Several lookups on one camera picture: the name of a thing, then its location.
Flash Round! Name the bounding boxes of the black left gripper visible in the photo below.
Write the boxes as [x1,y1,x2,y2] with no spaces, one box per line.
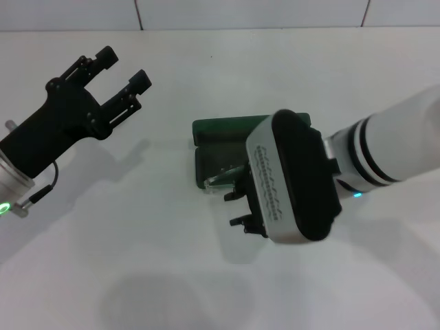
[0,45,153,180]

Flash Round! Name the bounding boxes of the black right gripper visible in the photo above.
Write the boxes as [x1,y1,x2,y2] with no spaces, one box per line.
[223,160,268,239]

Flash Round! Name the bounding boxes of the clear plastic glasses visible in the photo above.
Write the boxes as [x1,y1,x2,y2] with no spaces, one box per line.
[203,164,247,194]

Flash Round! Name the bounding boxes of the green glasses case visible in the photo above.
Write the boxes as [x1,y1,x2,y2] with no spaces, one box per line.
[191,111,312,192]

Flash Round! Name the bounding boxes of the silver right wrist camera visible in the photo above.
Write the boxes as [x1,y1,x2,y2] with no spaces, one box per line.
[244,109,343,245]

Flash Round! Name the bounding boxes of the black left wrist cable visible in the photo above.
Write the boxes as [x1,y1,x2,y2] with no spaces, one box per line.
[13,160,60,211]

